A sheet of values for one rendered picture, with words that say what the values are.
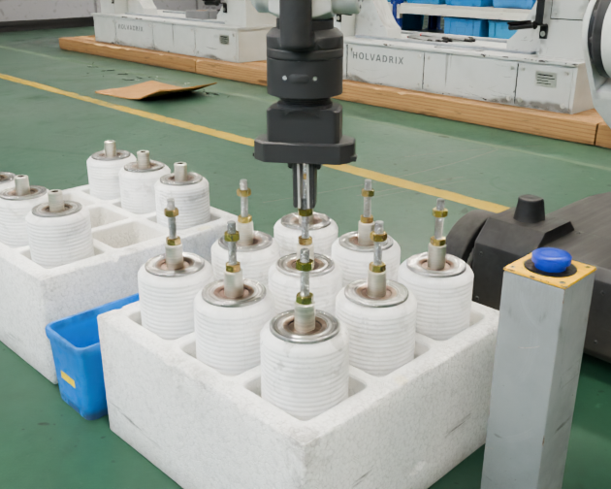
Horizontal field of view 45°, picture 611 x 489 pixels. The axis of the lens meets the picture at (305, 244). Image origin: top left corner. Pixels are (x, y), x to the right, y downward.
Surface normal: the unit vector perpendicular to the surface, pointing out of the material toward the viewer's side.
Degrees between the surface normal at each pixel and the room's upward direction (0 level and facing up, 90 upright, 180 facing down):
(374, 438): 90
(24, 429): 0
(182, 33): 90
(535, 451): 90
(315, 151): 90
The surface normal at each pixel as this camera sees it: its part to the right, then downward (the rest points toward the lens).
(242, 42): 0.69, 0.26
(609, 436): 0.00, -0.93
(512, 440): -0.71, 0.26
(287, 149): -0.14, 0.36
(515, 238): -0.52, -0.47
